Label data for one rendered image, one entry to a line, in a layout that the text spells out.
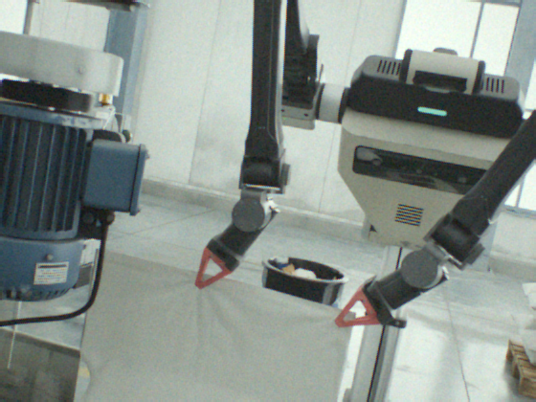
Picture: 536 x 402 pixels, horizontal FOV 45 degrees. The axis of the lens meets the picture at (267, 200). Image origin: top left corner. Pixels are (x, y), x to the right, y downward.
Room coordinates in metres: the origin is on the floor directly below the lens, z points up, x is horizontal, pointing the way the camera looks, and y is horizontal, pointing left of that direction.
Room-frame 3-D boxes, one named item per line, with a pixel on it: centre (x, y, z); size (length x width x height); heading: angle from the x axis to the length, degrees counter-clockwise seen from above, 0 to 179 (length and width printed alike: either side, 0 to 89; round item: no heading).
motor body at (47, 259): (0.85, 0.31, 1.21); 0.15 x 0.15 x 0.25
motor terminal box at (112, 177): (0.88, 0.21, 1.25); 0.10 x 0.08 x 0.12; 13
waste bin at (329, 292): (3.41, -0.27, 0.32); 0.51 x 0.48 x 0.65; 168
